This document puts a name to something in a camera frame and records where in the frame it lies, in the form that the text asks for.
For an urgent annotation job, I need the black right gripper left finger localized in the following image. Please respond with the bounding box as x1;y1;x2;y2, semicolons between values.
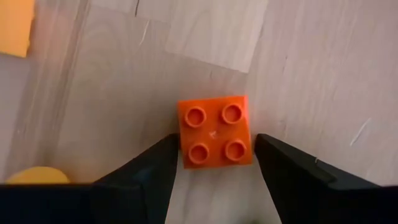
92;133;180;224

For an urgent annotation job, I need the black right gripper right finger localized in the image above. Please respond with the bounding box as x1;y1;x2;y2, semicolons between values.
254;133;382;224

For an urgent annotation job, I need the small orange building block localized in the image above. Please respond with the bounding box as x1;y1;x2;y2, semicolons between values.
176;95;254;170

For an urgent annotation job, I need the small yellow building block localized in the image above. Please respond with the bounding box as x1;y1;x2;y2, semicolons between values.
0;0;35;58
4;166;71;185

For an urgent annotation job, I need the small clear plastic container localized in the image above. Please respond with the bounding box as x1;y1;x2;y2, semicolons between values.
0;0;398;224

